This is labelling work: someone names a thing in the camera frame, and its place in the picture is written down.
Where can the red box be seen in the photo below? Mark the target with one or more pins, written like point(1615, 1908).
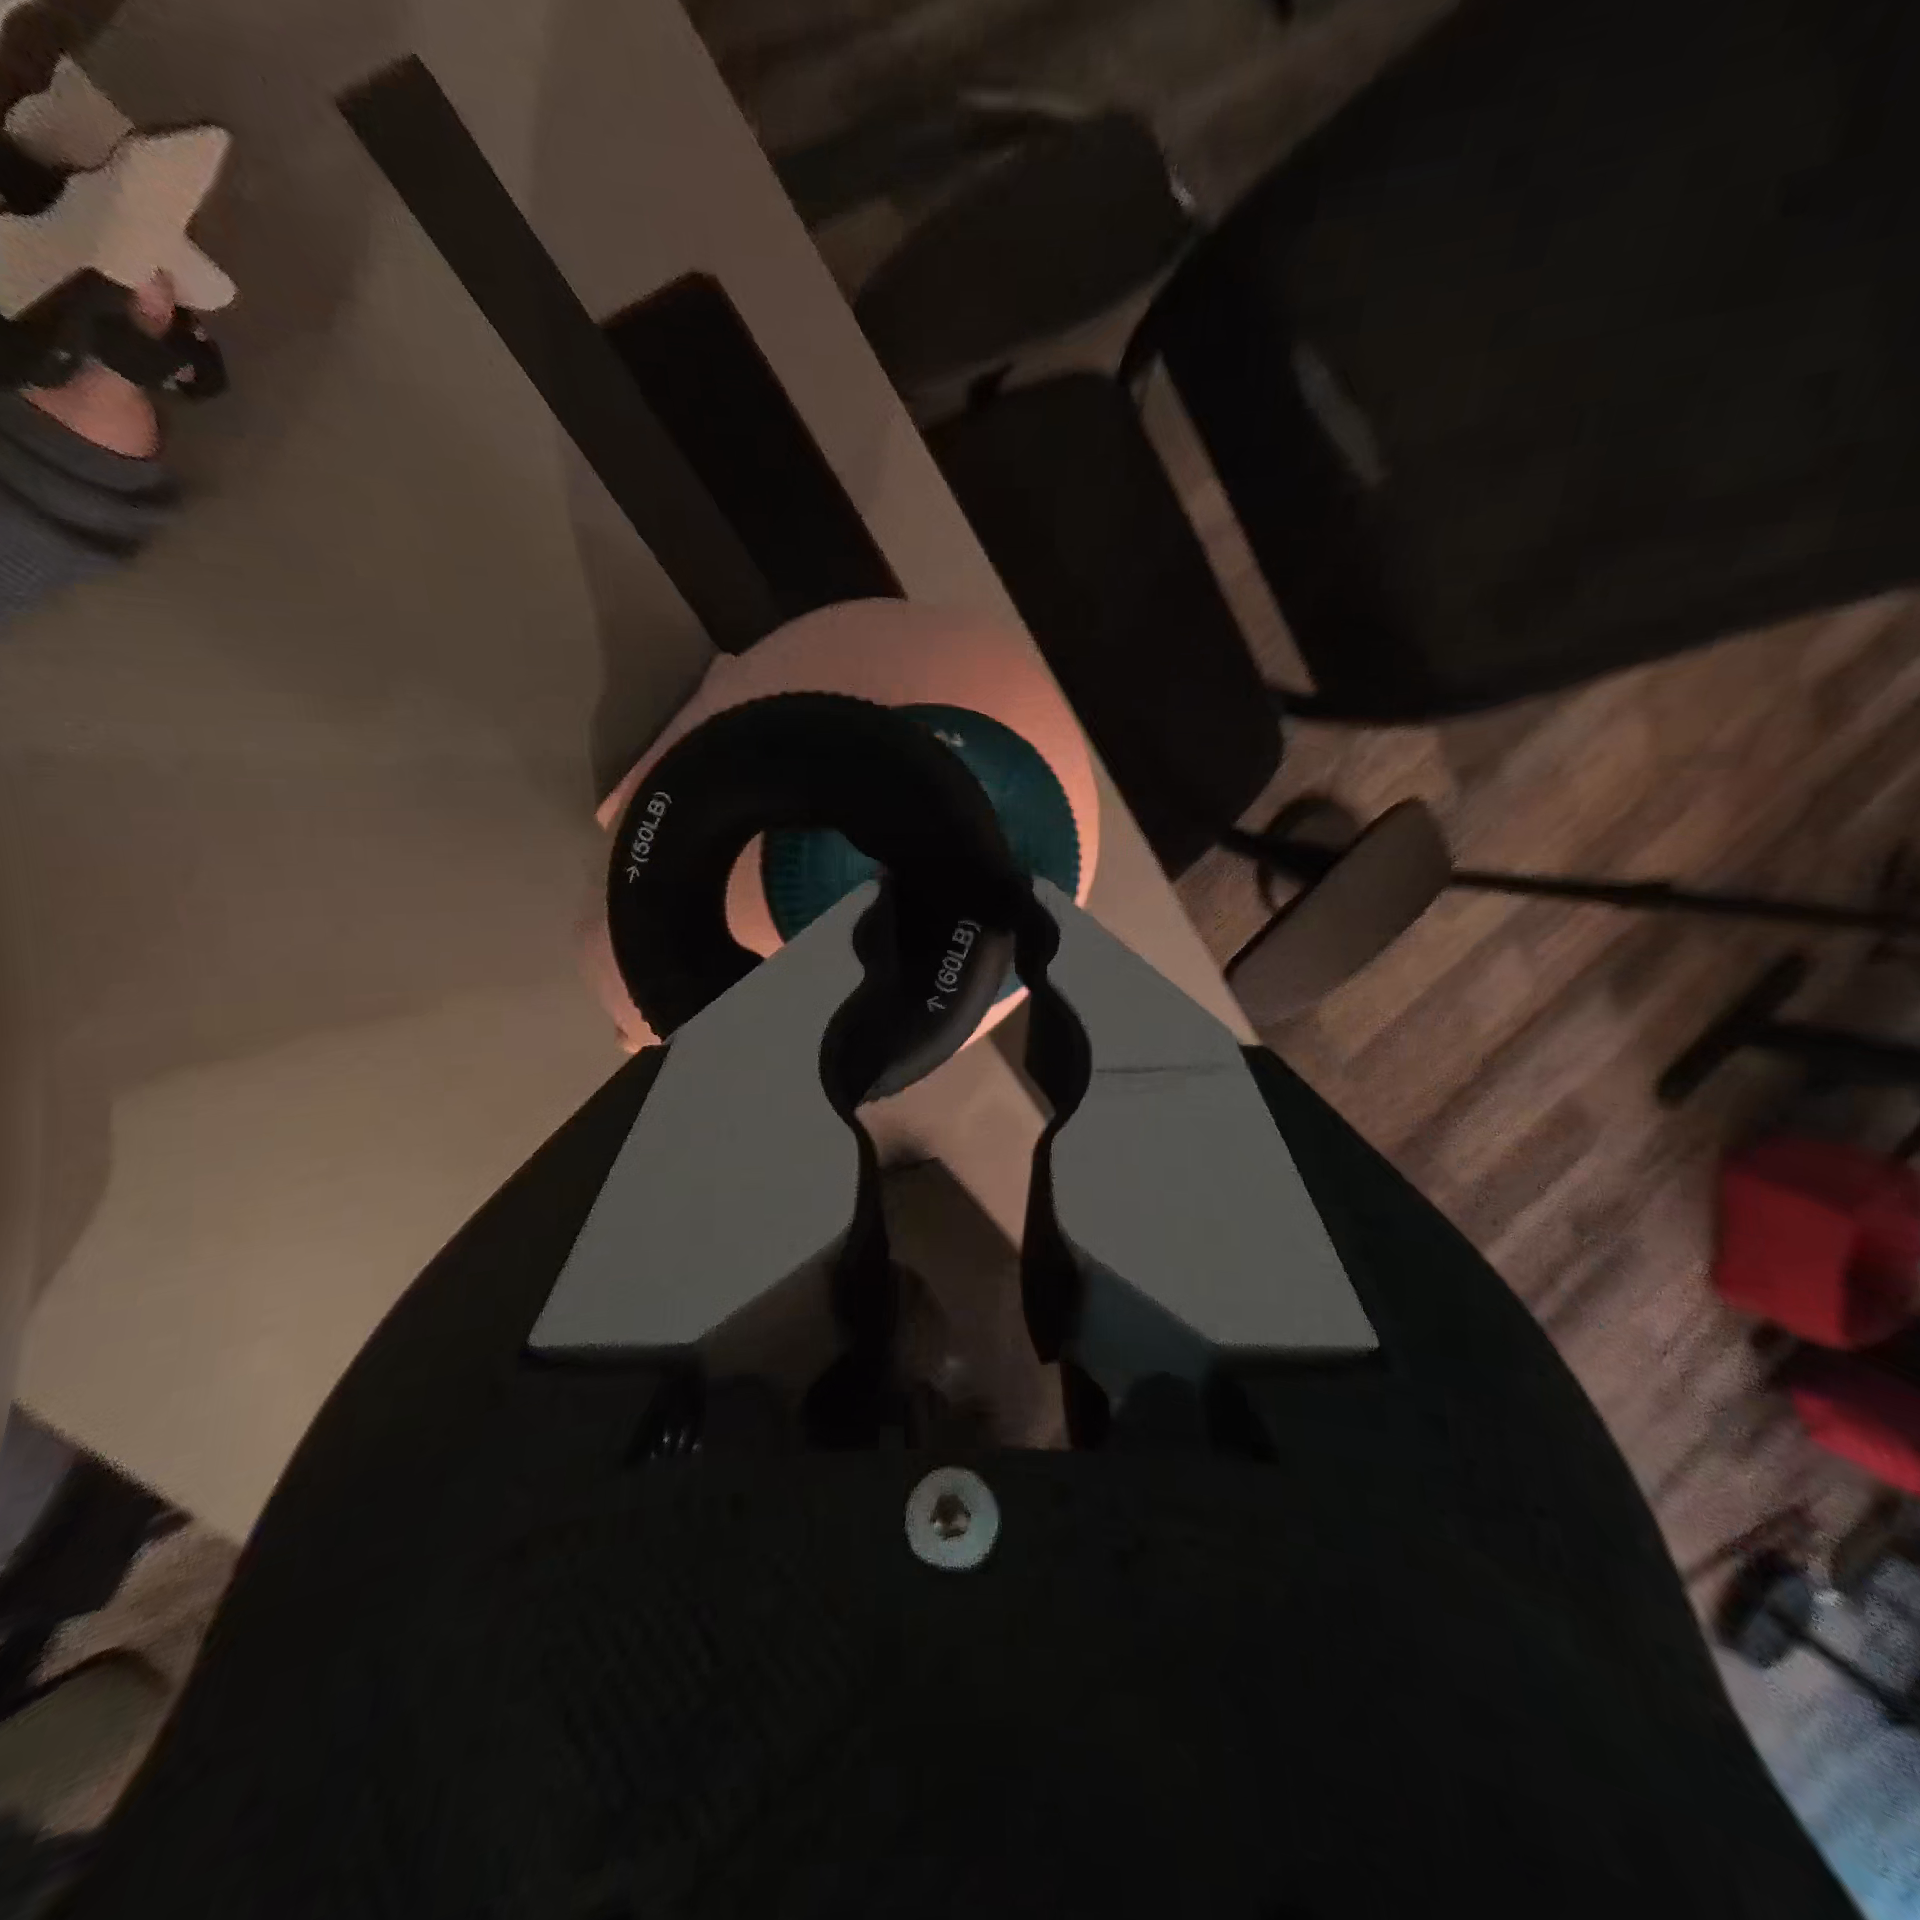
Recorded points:
point(1816, 1245)

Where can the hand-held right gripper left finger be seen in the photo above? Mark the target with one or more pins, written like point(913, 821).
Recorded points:
point(704, 1184)

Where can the person's left hand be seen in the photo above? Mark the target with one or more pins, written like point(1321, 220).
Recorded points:
point(120, 421)

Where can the black dumbbell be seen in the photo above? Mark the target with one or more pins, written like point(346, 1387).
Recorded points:
point(1769, 1622)

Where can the black padded chair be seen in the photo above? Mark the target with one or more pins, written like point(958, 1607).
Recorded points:
point(1109, 599)

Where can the person's left forearm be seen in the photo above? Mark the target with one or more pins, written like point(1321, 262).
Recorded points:
point(60, 510)

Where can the dark flat box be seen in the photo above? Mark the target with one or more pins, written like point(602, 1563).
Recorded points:
point(735, 435)

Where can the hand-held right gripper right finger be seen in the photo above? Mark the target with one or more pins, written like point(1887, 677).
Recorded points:
point(1201, 1202)

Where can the dark flat strip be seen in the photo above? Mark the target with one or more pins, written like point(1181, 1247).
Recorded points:
point(524, 301)

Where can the black office chair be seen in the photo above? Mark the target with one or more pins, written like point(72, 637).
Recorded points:
point(1575, 330)

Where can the black stand base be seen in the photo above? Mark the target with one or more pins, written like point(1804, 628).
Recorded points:
point(1350, 902)

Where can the dark round stool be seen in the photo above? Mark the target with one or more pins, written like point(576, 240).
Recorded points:
point(1021, 254)

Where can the pink round dish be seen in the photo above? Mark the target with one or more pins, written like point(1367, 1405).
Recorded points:
point(855, 652)

